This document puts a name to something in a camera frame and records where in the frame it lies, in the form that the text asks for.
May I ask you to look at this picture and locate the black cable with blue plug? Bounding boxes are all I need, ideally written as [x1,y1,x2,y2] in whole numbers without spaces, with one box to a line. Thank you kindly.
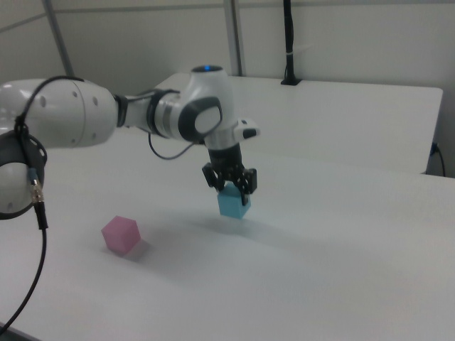
[429,141,446,178]

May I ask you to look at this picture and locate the pink cube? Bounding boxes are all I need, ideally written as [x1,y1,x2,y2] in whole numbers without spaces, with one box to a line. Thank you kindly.
[100,214,141,257]

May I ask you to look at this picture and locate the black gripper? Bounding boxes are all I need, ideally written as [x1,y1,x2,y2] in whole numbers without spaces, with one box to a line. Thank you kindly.
[201,144,258,207]

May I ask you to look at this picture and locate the grey metal partition post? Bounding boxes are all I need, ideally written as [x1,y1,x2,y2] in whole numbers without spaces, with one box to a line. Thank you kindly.
[41,0,75,79]
[223,0,247,77]

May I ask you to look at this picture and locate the blue cube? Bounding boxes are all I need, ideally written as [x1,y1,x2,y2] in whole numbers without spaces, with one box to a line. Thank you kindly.
[217,183,252,220]

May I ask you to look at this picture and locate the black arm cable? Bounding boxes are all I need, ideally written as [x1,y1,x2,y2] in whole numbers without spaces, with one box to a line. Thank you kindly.
[0,75,196,332]

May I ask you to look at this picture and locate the black pole with base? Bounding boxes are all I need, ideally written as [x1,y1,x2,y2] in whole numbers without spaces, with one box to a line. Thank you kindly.
[280,0,304,87]

